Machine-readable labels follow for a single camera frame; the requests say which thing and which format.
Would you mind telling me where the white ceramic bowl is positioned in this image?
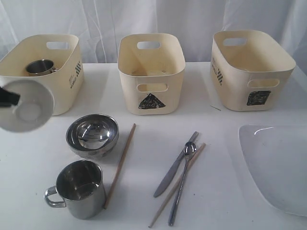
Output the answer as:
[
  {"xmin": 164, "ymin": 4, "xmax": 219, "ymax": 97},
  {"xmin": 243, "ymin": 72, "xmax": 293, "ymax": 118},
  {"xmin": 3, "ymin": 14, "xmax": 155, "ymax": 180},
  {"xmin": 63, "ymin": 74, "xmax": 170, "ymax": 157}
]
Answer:
[{"xmin": 0, "ymin": 80, "xmax": 54, "ymax": 133}]

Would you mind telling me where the stainless steel bowl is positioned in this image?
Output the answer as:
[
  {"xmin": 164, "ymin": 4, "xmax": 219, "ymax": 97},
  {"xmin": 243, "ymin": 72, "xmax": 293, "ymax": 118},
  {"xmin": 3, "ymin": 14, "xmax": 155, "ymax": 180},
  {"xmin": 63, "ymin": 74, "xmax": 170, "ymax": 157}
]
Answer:
[
  {"xmin": 76, "ymin": 120, "xmax": 114, "ymax": 150},
  {"xmin": 66, "ymin": 114, "xmax": 119, "ymax": 159}
]

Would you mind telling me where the steel mug with solid handle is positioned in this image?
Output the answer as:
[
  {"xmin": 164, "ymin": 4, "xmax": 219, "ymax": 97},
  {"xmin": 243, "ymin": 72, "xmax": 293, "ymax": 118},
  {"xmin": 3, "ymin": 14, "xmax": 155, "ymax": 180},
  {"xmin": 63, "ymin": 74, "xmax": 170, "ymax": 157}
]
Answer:
[{"xmin": 44, "ymin": 160, "xmax": 106, "ymax": 219}]

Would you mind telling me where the wooden chopstick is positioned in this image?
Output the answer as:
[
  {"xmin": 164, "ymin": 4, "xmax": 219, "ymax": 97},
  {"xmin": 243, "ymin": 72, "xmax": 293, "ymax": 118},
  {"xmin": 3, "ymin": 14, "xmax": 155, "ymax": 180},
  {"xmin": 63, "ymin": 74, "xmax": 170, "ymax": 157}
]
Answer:
[
  {"xmin": 104, "ymin": 123, "xmax": 137, "ymax": 209},
  {"xmin": 148, "ymin": 143, "xmax": 206, "ymax": 228}
]

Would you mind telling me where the steel table knife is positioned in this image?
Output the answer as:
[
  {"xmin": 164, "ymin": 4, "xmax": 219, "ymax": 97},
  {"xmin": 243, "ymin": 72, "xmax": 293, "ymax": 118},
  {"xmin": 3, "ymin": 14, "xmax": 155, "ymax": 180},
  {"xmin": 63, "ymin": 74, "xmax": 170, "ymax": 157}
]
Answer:
[{"xmin": 153, "ymin": 131, "xmax": 200, "ymax": 198}]

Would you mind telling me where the steel spoon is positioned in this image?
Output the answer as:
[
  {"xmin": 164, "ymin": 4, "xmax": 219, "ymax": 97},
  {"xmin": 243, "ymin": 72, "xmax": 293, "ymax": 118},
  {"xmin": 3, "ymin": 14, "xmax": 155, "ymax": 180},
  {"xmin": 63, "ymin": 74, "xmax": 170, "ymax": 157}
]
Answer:
[{"xmin": 167, "ymin": 141, "xmax": 197, "ymax": 226}]

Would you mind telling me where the cream bin with circle mark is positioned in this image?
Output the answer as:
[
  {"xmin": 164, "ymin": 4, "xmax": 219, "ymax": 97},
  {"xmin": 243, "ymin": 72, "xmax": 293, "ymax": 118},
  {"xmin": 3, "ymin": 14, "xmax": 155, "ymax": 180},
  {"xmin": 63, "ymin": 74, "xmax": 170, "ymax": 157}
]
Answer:
[{"xmin": 0, "ymin": 34, "xmax": 84, "ymax": 115}]

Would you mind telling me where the white backdrop curtain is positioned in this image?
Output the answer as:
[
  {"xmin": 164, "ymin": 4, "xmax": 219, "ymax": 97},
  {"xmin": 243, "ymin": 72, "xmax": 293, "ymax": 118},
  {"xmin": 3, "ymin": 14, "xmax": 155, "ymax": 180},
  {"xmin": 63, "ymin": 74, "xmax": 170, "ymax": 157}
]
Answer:
[{"xmin": 0, "ymin": 0, "xmax": 307, "ymax": 67}]

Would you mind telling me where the cream bin with triangle mark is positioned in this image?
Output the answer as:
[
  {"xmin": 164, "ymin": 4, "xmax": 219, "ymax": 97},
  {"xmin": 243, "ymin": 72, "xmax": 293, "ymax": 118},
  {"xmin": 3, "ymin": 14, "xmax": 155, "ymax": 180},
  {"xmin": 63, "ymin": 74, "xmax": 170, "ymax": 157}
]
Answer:
[{"xmin": 118, "ymin": 33, "xmax": 186, "ymax": 115}]

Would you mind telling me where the cream bin with square mark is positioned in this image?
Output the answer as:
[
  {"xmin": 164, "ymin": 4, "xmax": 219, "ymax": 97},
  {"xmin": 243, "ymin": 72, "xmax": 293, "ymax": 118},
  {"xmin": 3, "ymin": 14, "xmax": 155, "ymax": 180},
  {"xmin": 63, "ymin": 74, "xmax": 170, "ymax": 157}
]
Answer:
[{"xmin": 210, "ymin": 30, "xmax": 296, "ymax": 111}]

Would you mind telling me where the large white square plate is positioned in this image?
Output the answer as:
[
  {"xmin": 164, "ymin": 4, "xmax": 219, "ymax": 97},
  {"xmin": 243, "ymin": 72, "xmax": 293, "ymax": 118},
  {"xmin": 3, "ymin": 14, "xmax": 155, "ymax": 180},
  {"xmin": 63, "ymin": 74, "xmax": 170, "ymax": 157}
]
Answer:
[{"xmin": 238, "ymin": 125, "xmax": 307, "ymax": 217}]

